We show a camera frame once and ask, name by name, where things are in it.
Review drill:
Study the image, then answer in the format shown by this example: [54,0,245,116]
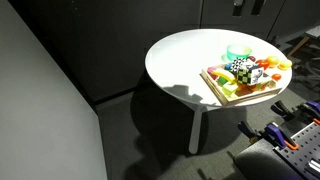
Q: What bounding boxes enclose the yellow lemon toy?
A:
[277,58,293,71]

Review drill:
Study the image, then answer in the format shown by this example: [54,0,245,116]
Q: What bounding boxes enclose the red strawberry toy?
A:
[270,73,283,82]

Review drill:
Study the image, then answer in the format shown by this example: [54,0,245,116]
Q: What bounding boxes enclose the black patterned soft cube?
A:
[230,57,248,73]

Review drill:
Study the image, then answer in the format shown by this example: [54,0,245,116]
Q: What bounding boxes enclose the green plastic bowl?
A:
[226,43,253,62]

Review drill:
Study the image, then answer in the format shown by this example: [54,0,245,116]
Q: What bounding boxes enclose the wooden furniture leg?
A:
[286,35,310,58]

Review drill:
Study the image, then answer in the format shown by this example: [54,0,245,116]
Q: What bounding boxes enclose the orange fruit toy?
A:
[266,55,281,68]

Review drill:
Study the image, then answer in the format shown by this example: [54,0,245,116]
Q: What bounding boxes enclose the yellow banana toy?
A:
[211,67,237,85]

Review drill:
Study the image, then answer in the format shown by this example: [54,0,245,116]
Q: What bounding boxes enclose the light green toy block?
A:
[222,82,239,97]

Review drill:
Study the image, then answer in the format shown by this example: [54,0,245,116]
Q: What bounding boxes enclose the purple clamp with orange tip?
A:
[262,121,300,152]

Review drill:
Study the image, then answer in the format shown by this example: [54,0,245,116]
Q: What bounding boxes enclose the red apple toy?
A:
[255,59,270,71]

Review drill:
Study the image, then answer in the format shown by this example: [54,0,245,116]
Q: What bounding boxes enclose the wooden tray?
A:
[200,62,285,108]

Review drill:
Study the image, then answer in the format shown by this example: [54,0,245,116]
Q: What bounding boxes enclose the pink toy block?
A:
[206,66,220,81]

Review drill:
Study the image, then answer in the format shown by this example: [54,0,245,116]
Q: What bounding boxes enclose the white partition panel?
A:
[0,0,108,180]

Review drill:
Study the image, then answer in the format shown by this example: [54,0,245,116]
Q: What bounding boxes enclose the black and blue clamp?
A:
[237,120,265,141]

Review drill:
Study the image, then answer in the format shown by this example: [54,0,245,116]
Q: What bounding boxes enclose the grey metal plate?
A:
[234,139,301,180]

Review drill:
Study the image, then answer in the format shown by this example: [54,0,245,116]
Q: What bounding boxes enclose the white table leg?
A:
[188,105,204,155]

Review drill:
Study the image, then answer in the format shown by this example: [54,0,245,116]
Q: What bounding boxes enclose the purple spring clamp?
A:
[296,99,320,126]

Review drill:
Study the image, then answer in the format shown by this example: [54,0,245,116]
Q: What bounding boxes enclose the soft cube with letter A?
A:
[236,64,265,86]

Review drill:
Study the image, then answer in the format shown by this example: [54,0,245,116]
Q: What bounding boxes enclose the black spring clamp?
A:
[270,99,296,121]

